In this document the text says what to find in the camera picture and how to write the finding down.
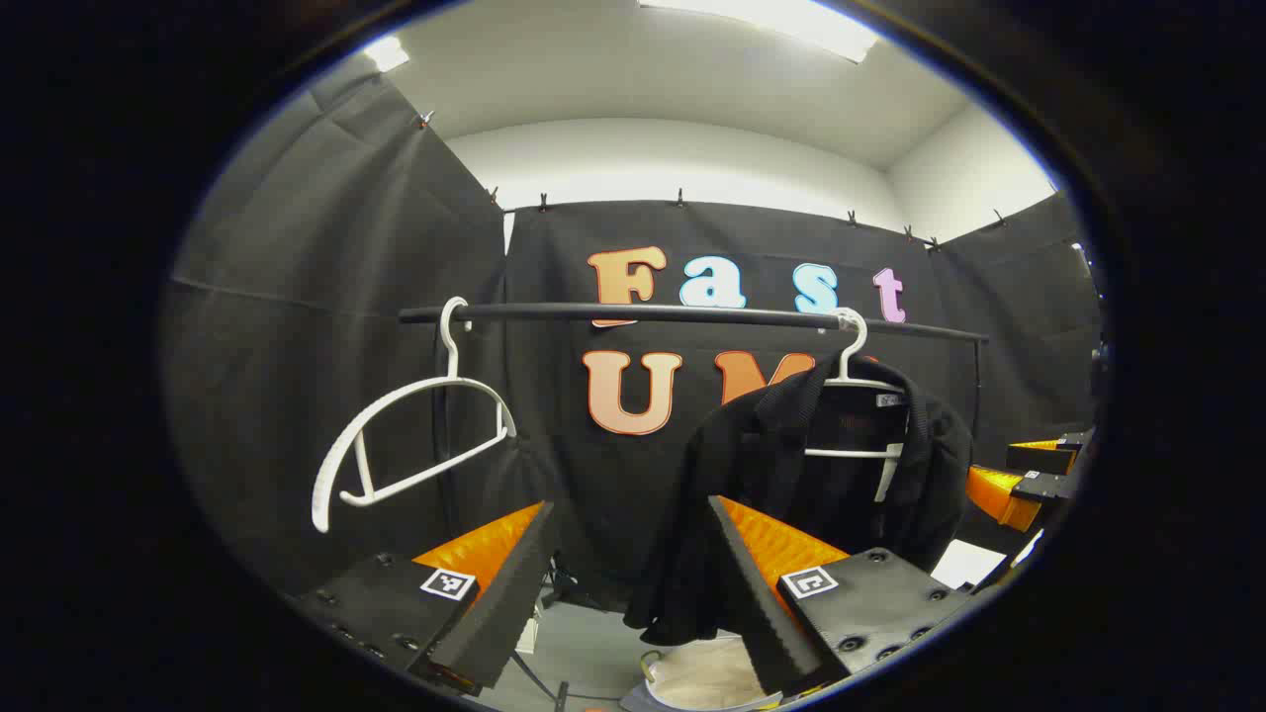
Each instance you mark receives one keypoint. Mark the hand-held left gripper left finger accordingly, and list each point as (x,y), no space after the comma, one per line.
(504,613)

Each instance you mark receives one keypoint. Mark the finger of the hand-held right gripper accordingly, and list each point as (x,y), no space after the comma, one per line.
(999,494)
(1043,457)

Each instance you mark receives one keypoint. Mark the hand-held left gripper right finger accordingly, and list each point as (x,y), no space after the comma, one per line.
(757,613)

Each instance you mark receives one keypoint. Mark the white laundry hamper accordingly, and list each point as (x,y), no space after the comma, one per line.
(702,677)

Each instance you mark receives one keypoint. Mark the white clothes hanger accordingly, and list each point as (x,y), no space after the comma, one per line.
(452,356)
(841,454)

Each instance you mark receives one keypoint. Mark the black knit garment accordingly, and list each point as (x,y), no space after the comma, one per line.
(752,445)

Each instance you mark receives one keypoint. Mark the black clothes rack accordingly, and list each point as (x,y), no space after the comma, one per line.
(643,312)

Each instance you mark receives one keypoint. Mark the black backdrop cloth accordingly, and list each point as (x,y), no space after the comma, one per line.
(297,346)

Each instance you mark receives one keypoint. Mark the row of backdrop clips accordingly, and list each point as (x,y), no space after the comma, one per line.
(542,203)

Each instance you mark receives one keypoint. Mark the long ceiling light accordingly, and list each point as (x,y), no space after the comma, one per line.
(781,20)

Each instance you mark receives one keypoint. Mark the small ceiling light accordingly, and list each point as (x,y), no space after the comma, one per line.
(386,53)

